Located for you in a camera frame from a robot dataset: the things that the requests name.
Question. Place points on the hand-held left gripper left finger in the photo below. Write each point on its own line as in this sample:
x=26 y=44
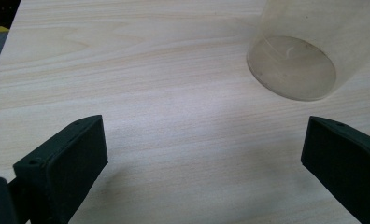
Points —
x=64 y=165

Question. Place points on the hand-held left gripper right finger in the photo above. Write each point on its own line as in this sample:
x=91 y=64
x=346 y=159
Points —
x=345 y=161

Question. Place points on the clear plastic cup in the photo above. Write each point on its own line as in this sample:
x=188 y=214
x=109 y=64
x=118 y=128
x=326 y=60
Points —
x=310 y=46

